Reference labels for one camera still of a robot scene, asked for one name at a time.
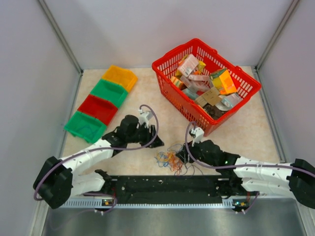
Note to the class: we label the red plastic bin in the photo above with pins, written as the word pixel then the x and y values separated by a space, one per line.
pixel 98 108

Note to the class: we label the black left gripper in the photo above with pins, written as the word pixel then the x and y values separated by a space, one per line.
pixel 149 136

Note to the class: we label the yellow plastic bin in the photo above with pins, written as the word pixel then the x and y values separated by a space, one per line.
pixel 121 76

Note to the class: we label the green plastic bin front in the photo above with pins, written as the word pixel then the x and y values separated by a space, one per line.
pixel 85 127

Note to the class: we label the green plastic bin rear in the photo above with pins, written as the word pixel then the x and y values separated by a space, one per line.
pixel 110 91

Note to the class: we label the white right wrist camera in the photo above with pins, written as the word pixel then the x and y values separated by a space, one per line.
pixel 197 133

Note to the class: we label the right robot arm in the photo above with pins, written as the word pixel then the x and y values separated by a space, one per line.
pixel 295 180

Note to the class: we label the brown cardboard box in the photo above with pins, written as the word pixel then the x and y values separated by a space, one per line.
pixel 211 97

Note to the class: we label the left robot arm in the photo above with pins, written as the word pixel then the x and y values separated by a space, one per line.
pixel 61 179

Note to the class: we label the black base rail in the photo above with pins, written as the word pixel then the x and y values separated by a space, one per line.
pixel 170 189

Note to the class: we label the pink box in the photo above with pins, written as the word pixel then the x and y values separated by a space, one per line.
pixel 187 66

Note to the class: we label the green plastic bin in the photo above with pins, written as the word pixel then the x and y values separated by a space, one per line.
pixel 110 91
pixel 85 127

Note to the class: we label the orange green carton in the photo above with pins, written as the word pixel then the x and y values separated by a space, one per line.
pixel 223 82

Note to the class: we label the metal front plate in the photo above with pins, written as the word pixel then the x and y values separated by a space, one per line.
pixel 267 217

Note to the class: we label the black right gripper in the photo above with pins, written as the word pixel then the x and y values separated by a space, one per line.
pixel 183 154

